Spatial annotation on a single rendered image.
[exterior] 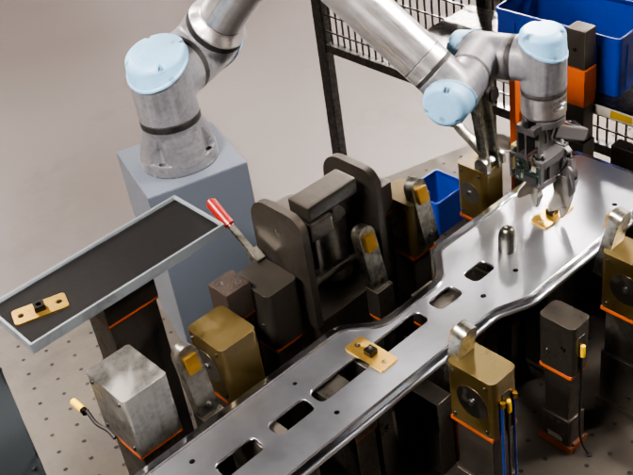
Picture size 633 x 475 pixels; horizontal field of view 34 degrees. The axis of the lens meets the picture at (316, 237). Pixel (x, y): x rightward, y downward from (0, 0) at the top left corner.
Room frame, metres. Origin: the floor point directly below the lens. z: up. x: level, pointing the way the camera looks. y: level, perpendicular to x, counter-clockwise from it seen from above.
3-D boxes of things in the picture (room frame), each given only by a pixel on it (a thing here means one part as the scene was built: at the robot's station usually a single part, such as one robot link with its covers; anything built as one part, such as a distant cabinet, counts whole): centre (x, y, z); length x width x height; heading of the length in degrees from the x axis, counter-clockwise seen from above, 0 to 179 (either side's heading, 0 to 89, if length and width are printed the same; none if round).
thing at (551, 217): (1.49, -0.42, 1.01); 0.08 x 0.04 x 0.01; 127
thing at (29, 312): (1.25, 0.43, 1.17); 0.08 x 0.04 x 0.01; 109
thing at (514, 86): (1.67, -0.41, 0.95); 0.03 x 0.01 x 0.50; 128
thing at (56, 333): (1.33, 0.33, 1.16); 0.37 x 0.14 x 0.02; 128
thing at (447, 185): (1.94, -0.29, 0.75); 0.11 x 0.10 x 0.09; 128
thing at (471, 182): (1.63, -0.32, 0.87); 0.10 x 0.07 x 0.35; 38
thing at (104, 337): (1.33, 0.33, 0.92); 0.10 x 0.08 x 0.45; 128
